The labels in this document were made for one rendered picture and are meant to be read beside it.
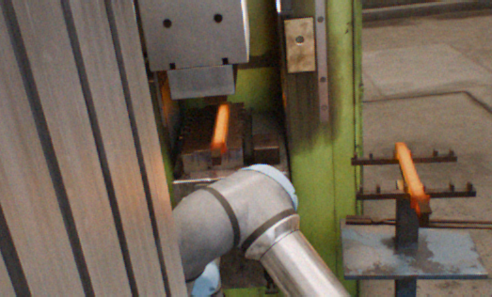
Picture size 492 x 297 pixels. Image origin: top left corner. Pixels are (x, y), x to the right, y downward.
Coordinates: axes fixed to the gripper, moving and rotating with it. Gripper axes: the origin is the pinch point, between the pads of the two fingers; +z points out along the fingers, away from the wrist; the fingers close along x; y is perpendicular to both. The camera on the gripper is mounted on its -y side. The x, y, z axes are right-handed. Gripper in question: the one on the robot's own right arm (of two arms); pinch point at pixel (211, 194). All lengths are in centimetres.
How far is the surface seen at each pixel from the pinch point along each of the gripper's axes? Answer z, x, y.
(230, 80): 30.7, 6.4, -21.8
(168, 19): 31, -9, -42
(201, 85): 30.7, -2.4, -20.8
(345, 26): 45, 44, -31
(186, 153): 31.4, -10.6, 2.0
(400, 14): 625, 205, 94
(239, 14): 31, 11, -41
